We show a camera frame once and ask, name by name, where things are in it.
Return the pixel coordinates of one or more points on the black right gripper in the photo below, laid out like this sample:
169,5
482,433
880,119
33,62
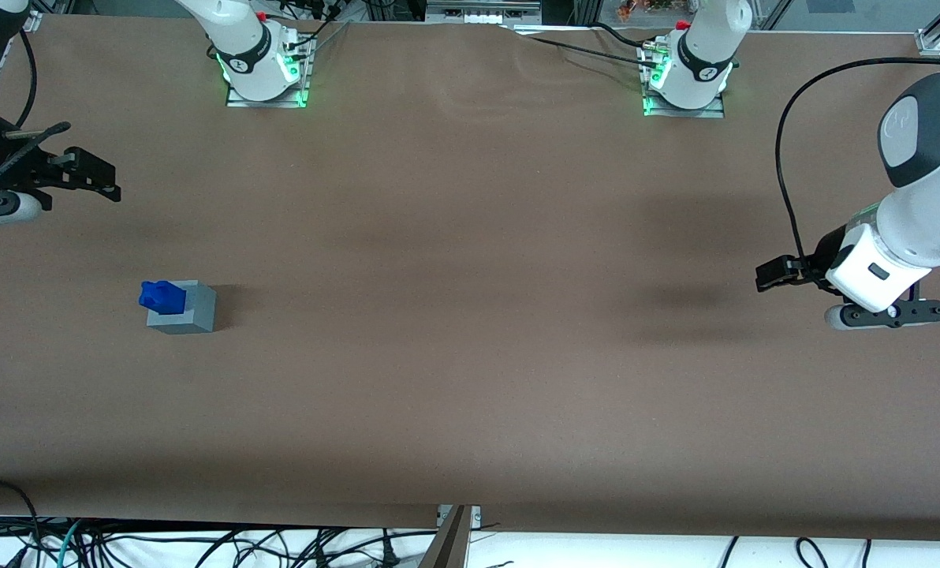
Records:
14,168

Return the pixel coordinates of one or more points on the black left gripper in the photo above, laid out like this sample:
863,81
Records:
823,257

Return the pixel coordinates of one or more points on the blue plastic part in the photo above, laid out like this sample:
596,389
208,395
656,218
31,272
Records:
166,298

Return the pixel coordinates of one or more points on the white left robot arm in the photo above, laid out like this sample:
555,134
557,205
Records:
919,213

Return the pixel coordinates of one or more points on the gray cube base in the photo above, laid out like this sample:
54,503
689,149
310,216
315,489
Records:
200,314

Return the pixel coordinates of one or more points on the brown table cover mat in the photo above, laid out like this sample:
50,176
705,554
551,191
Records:
470,371

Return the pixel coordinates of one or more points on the dark metal beam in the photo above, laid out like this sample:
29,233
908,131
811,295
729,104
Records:
450,548

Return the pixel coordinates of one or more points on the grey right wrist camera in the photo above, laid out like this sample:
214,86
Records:
5,211

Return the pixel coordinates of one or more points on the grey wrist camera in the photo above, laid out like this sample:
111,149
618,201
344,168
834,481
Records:
5,211
880,314

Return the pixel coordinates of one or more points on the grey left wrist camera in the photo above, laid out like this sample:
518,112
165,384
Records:
880,314

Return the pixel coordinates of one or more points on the metal corner bracket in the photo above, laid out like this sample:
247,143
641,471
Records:
32,21
931,43

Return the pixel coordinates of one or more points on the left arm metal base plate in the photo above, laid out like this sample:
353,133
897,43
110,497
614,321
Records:
710,113

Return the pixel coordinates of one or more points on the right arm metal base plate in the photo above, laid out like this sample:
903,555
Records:
281,102

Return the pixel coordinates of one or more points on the small metal table bracket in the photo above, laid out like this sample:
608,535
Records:
476,517

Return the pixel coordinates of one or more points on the aluminium frame rail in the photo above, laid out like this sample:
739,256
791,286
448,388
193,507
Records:
482,12

